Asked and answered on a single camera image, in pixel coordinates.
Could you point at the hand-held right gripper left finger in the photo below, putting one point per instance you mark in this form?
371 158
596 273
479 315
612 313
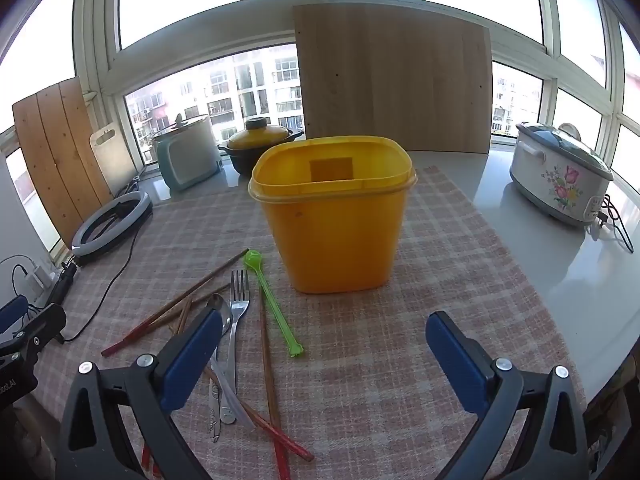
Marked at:
192 360

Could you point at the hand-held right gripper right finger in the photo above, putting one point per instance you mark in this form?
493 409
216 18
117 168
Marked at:
452 365

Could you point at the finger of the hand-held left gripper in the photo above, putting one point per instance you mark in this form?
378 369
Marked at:
35 330

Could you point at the metal spoon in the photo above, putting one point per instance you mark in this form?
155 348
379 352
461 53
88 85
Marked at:
215 422

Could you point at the metal fork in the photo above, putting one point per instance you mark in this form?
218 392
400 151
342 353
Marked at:
239 305

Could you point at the green plastic spoon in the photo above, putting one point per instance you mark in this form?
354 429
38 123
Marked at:
272 305

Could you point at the yellow plastic container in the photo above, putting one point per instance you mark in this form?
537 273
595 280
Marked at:
335 240

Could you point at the white power strip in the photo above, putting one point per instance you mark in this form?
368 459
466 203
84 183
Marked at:
37 277

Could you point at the pink checked cloth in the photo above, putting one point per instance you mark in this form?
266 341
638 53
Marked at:
400 320

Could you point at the brown plank cutting board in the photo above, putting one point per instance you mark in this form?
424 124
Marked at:
55 160

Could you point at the black scissors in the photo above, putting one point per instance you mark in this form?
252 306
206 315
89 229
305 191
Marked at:
130 187

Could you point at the white plastic cutting board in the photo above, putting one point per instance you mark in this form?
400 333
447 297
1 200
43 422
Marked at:
115 160

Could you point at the blue and white cooker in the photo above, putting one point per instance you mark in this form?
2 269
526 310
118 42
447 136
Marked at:
190 160

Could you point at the white floral slow cooker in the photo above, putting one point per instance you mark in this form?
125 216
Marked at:
555 180

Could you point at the black casserole with yellow lid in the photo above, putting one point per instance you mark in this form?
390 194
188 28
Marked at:
260 137

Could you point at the large light wooden board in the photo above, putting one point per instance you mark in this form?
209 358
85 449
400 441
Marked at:
390 80

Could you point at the white window frame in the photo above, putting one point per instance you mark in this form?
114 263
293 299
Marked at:
210 42

